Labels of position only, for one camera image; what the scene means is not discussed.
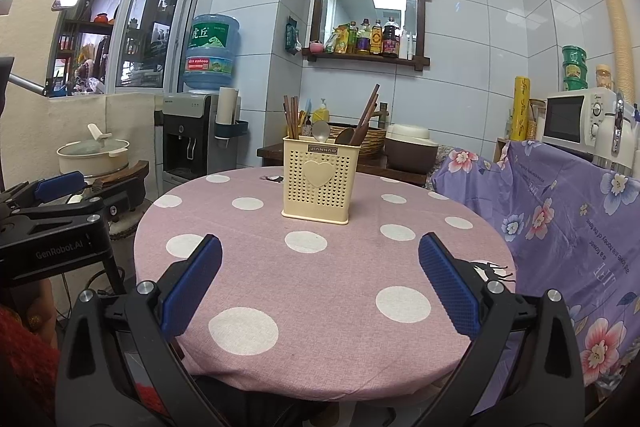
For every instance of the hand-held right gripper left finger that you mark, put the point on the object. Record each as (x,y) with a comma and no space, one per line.
(192,287)

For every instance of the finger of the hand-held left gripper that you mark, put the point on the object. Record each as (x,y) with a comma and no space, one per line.
(75,208)
(60,184)

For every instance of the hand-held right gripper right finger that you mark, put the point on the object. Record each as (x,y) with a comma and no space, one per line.
(450,287)

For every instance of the cream plastic utensil basket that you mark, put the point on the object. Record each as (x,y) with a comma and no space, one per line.
(320,202)

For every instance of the brown wooden chopstick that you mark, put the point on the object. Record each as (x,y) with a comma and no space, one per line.
(372,99)
(286,117)
(290,117)
(295,117)
(298,119)

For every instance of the matte silver spoon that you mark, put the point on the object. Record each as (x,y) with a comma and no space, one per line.
(321,132)

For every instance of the person's left forearm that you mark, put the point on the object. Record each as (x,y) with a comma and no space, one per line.
(25,357)

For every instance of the white pot with lid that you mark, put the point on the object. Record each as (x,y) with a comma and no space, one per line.
(90,157)

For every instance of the round fringed stool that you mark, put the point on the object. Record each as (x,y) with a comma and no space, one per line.
(125,227)

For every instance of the dark wooden stool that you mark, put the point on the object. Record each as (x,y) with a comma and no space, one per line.
(135,174)

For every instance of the pink polka dot tablecloth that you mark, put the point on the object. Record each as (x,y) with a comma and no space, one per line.
(325,297)

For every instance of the grey water dispenser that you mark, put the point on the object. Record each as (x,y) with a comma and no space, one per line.
(185,142)

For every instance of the purple floral cloth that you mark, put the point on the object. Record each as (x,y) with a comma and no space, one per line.
(575,232)

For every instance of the brown and white rice cooker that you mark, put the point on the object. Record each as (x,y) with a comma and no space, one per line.
(407,154)

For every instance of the sliding window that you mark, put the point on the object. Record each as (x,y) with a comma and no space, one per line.
(117,47)

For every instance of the dark wooden side table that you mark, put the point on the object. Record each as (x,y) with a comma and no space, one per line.
(270,155)

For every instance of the woven basket basin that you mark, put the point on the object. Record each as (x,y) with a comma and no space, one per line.
(379,142)

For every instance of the blue and white cup holder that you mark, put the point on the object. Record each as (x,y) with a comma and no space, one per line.
(235,130)

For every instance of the white paper cup tube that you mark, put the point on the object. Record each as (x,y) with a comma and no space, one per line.
(227,107)

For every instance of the bamboo faucet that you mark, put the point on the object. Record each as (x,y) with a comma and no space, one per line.
(384,114)

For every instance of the glass jar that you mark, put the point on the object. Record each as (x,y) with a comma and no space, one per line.
(535,122)

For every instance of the yellow wrap roll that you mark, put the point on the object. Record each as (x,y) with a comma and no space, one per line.
(520,107)

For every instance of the blue water jug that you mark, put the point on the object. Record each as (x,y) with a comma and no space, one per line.
(210,52)

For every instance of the white microwave oven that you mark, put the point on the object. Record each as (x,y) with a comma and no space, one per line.
(562,117)

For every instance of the yellow soap pump bottle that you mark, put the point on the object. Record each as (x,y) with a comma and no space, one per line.
(322,113)

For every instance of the green instant noodle tub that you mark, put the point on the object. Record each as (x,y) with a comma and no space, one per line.
(574,54)
(575,84)
(574,70)

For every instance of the row of condiment bottles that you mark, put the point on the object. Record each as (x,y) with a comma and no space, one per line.
(376,39)

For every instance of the yellow glass mug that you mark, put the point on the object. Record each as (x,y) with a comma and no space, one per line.
(604,78)

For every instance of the pink bowl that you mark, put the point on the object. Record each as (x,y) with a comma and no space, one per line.
(315,47)

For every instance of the wooden framed mirror shelf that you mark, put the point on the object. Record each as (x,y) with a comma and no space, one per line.
(350,7)

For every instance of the stack of yellow paper cups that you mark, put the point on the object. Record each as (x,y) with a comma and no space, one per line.
(617,32)

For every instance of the green wall-hung packet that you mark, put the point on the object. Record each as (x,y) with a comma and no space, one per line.
(291,36)

